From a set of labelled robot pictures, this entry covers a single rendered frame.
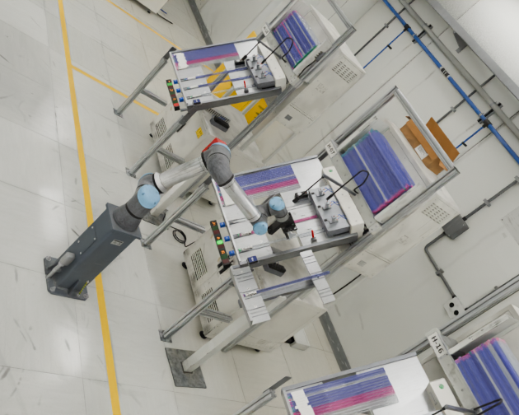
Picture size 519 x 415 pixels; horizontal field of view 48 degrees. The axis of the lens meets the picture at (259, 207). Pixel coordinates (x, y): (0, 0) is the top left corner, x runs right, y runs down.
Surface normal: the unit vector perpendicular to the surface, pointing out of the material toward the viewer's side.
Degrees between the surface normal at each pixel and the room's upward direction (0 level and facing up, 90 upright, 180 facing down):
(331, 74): 90
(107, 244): 90
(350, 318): 90
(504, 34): 90
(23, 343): 0
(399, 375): 45
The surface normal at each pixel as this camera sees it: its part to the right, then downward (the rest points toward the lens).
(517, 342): -0.66, -0.33
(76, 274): 0.32, 0.74
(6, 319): 0.69, -0.61
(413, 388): 0.03, -0.66
